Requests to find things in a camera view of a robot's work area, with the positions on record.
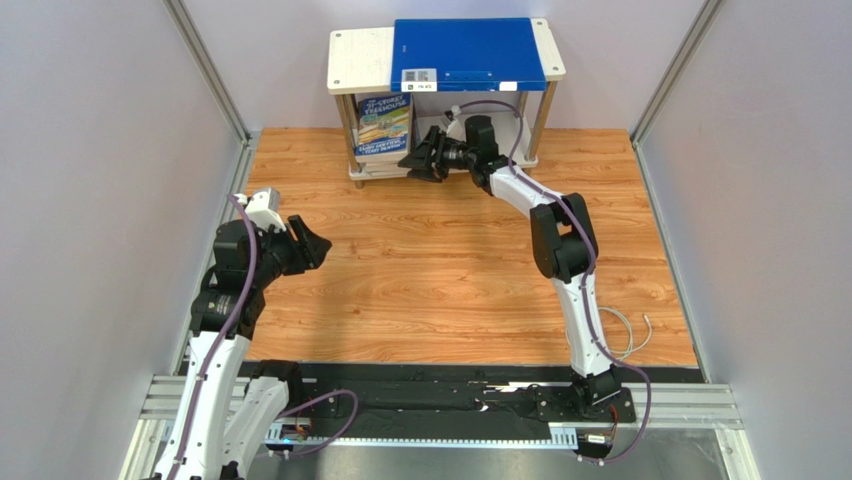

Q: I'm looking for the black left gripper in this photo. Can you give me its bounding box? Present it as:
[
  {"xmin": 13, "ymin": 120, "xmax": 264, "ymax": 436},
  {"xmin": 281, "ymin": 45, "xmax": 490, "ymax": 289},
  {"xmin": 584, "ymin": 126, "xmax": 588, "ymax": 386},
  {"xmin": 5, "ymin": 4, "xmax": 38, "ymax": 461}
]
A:
[{"xmin": 249, "ymin": 214, "xmax": 332, "ymax": 289}]

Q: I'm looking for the blue 91-Storey Treehouse book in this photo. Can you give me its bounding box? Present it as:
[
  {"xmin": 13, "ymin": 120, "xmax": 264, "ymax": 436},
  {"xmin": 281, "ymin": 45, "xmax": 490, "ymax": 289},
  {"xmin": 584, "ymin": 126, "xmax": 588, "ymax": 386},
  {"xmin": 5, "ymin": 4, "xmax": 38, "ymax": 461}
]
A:
[{"xmin": 354, "ymin": 93, "xmax": 413, "ymax": 157}]

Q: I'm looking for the Three Days to See book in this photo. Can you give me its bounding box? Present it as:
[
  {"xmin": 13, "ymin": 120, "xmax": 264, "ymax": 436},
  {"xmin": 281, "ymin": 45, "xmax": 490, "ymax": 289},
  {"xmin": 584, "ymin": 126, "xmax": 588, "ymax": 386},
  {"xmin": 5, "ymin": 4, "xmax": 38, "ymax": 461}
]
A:
[{"xmin": 355, "ymin": 150, "xmax": 409, "ymax": 168}]

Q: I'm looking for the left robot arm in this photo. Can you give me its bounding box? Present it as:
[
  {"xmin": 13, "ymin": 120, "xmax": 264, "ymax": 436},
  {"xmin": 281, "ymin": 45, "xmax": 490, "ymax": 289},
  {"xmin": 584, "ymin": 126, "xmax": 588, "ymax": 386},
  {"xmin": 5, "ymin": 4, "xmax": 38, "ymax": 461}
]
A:
[{"xmin": 152, "ymin": 213, "xmax": 332, "ymax": 479}]

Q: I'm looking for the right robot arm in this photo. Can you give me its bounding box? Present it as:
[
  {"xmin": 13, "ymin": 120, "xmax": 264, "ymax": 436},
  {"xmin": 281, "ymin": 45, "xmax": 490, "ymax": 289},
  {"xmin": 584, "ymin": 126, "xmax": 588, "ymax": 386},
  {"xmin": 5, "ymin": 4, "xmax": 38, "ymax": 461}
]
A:
[{"xmin": 398, "ymin": 115, "xmax": 628, "ymax": 416}]

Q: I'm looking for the white two-tier shelf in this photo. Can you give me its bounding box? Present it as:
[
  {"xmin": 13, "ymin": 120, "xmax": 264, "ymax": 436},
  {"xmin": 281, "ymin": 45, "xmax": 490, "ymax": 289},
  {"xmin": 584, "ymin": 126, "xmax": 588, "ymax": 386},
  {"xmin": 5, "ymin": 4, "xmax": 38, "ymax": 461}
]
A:
[{"xmin": 327, "ymin": 18, "xmax": 565, "ymax": 188}]

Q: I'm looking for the blue file folder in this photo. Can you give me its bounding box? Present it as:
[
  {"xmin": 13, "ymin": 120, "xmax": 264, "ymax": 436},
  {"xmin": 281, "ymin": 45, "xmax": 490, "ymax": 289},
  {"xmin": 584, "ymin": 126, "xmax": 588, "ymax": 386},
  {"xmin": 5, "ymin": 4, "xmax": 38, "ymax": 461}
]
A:
[{"xmin": 390, "ymin": 18, "xmax": 547, "ymax": 93}]

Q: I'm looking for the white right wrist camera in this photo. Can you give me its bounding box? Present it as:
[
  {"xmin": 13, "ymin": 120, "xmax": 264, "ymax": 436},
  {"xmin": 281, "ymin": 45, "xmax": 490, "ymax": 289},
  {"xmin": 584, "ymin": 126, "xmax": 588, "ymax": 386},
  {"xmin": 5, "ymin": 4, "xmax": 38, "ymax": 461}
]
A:
[{"xmin": 444, "ymin": 105, "xmax": 461, "ymax": 122}]

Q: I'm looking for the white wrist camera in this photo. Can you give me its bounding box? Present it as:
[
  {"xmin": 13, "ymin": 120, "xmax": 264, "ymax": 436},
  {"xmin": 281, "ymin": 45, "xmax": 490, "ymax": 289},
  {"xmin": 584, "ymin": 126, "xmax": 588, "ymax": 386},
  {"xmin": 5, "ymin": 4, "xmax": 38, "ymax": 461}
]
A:
[
  {"xmin": 233, "ymin": 187, "xmax": 287, "ymax": 233},
  {"xmin": 444, "ymin": 105, "xmax": 461, "ymax": 122}
]

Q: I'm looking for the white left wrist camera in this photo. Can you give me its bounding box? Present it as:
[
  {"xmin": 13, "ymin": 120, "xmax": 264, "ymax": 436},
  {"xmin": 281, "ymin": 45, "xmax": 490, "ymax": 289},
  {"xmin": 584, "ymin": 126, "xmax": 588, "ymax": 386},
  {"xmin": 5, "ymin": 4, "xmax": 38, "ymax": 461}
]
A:
[{"xmin": 233, "ymin": 187, "xmax": 287, "ymax": 233}]

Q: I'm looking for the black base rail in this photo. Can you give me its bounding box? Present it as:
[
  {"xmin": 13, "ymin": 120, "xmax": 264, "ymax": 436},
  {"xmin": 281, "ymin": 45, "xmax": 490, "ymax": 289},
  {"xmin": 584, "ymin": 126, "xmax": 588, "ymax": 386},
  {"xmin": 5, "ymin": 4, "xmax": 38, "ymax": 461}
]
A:
[{"xmin": 285, "ymin": 362, "xmax": 637, "ymax": 441}]

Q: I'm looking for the white cable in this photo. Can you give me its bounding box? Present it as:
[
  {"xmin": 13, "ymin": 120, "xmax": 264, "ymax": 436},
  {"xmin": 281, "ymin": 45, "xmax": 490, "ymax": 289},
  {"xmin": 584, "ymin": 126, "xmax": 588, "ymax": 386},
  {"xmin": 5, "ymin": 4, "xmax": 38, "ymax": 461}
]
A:
[{"xmin": 595, "ymin": 306, "xmax": 654, "ymax": 363}]

